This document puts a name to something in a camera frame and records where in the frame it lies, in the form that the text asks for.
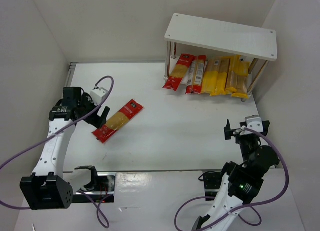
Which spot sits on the yellow spaghetti bag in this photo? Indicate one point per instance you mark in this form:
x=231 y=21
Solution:
x=232 y=77
x=242 y=80
x=221 y=68
x=210 y=77

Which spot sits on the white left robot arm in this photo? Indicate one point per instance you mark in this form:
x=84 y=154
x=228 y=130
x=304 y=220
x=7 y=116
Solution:
x=46 y=188

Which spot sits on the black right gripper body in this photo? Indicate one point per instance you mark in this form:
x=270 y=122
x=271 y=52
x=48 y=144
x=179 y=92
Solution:
x=235 y=132

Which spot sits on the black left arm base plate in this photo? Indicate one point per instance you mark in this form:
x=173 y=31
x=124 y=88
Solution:
x=103 y=188

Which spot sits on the red white-backed spaghetti bag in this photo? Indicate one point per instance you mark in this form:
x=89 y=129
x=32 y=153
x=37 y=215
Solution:
x=195 y=75

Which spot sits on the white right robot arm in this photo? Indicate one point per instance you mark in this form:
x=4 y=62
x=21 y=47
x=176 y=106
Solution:
x=240 y=183

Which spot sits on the red spaghetti bag on shelf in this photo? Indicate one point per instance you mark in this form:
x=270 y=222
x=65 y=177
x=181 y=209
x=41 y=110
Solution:
x=179 y=71

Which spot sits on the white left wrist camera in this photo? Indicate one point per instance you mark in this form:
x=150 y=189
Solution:
x=98 y=94

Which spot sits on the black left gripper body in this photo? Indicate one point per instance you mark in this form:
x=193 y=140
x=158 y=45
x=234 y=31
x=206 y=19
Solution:
x=97 y=116

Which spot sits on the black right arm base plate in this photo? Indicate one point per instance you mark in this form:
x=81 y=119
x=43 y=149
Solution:
x=212 y=182

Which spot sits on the white two-tier shelf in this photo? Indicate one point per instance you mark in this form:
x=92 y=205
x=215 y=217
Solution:
x=254 y=43

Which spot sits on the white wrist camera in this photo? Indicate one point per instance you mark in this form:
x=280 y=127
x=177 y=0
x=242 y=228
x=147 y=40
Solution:
x=252 y=124
x=98 y=94

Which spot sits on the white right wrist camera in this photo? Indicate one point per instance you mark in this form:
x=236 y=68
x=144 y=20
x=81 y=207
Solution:
x=252 y=124

